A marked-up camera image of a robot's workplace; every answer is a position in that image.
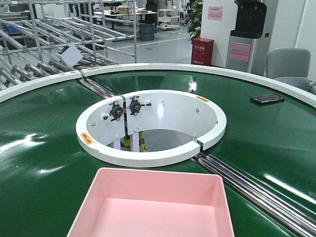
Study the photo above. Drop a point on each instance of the pink plastic bin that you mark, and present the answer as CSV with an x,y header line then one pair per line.
x,y
147,203

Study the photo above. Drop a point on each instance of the red fire extinguisher cabinet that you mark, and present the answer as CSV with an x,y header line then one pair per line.
x,y
202,49

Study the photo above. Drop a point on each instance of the dark grey crate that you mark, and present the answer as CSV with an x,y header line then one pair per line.
x,y
147,32

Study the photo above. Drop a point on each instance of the green potted plant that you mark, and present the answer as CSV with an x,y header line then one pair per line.
x,y
195,18

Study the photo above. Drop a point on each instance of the white grey box device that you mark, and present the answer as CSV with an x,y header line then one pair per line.
x,y
70,54

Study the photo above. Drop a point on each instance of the black smartphone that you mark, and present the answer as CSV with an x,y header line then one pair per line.
x,y
268,98

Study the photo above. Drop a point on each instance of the black water dispenser stand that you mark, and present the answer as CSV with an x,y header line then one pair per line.
x,y
248,28

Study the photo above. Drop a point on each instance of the white outer conveyor rim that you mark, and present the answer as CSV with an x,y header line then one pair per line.
x,y
297,93

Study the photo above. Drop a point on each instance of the grey armchair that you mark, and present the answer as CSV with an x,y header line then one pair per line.
x,y
290,66

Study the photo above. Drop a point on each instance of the metal roller rack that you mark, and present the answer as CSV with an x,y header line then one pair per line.
x,y
21,63

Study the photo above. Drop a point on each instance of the steel conveyor rollers front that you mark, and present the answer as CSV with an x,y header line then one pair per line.
x,y
281,207

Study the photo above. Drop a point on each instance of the white wire shelf cart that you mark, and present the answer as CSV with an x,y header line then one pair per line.
x,y
168,19

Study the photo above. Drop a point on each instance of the pink wall notice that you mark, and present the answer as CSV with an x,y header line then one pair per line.
x,y
215,13

